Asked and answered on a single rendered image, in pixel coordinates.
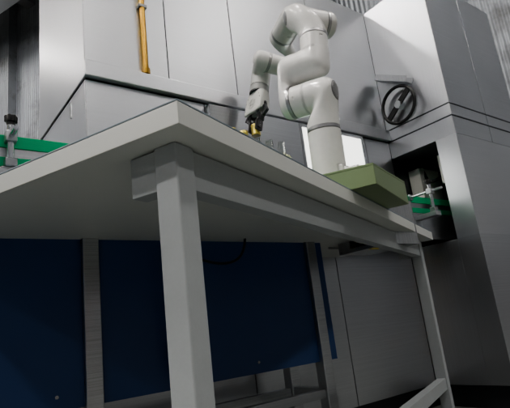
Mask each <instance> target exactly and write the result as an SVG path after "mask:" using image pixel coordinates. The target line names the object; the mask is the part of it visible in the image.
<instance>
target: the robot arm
mask: <svg viewBox="0 0 510 408"><path fill-rule="evenodd" d="M337 25H338V21H337V17H336V15H335V14H334V13H333V12H331V11H322V10H318V9H314V8H310V7H307V6H305V5H303V4H300V3H293V4H291V5H289V6H286V7H285V8H284V9H283V10H282V12H281V14H280V16H279V17H278V20H277V22H276V24H275V25H274V27H273V29H272V31H271V33H270V43H271V44H272V45H273V46H274V47H275V48H276V49H277V50H278V51H279V52H280V53H281V54H282V55H284V56H285V57H283V56H280V55H277V54H274V53H269V52H266V51H264V50H258V51H257V52H256V53H255V54H254V56H253V69H252V77H251V83H250V91H249V97H248V100H247V104H246V108H245V112H244V117H247V119H246V121H245V123H246V124H248V125H249V130H248V133H249V134H252V132H251V125H252V124H254V123H255V129H256V130H259V131H262V126H263V121H264V120H265V115H266V114H267V113H268V111H269V102H270V99H269V87H270V74H274V75H277V76H278V97H279V105H280V108H281V112H282V114H283V116H284V117H285V118H286V119H288V120H296V119H300V118H302V117H307V116H310V115H311V116H310V118H309V119H308V125H307V133H308V144H309V150H310V156H311V162H312V169H313V170H315V171H317V172H319V173H320V174H326V173H329V172H336V171H339V170H343V169H346V168H353V167H356V166H359V164H356V165H352V166H350V167H349V166H348V165H346V159H345V153H344V148H343V142H342V132H341V126H340V121H339V112H338V97H339V93H338V85H337V84H336V82H335V81H334V80H333V79H331V78H329V77H324V76H326V75H327V74H328V73H329V69H330V59H329V44H328V39H329V38H331V37H332V36H333V35H334V33H335V32H336V29H337ZM297 34H298V36H299V38H300V51H298V52H296V53H295V48H294V45H293V44H292V42H293V40H294V39H295V37H296V36H297ZM251 121H253V123H252V122H251Z"/></svg>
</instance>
